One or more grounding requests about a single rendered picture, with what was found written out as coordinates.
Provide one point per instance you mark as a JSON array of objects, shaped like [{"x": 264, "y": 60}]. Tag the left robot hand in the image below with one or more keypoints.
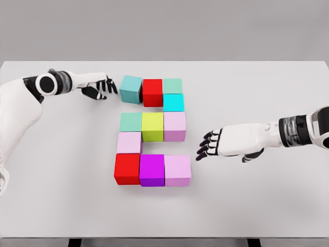
[{"x": 92, "y": 80}]

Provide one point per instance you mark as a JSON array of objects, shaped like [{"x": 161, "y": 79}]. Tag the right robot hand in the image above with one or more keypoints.
[{"x": 241, "y": 140}]

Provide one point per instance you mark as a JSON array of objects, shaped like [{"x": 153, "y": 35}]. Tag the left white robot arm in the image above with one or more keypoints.
[{"x": 20, "y": 115}]

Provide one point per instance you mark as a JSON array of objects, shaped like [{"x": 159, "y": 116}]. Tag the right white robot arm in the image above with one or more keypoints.
[{"x": 318, "y": 123}]

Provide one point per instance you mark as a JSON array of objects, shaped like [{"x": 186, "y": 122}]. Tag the teal cube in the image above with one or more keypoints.
[{"x": 129, "y": 86}]

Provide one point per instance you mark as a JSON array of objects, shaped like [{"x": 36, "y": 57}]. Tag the mint green cube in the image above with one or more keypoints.
[
  {"x": 130, "y": 121},
  {"x": 172, "y": 86}
]

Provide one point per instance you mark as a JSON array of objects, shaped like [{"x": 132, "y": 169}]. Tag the red cube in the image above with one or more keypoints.
[
  {"x": 126, "y": 166},
  {"x": 152, "y": 88}
]

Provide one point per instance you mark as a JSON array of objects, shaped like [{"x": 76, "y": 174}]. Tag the light pink cube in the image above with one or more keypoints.
[
  {"x": 177, "y": 167},
  {"x": 128, "y": 142},
  {"x": 174, "y": 122}
]

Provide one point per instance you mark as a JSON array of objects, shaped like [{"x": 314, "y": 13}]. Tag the yellow-green cube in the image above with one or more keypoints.
[{"x": 152, "y": 123}]

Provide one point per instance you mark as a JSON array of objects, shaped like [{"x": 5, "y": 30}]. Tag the cyan cube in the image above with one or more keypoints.
[{"x": 174, "y": 102}]

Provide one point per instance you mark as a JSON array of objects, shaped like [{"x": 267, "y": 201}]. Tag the magenta cube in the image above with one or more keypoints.
[{"x": 152, "y": 166}]

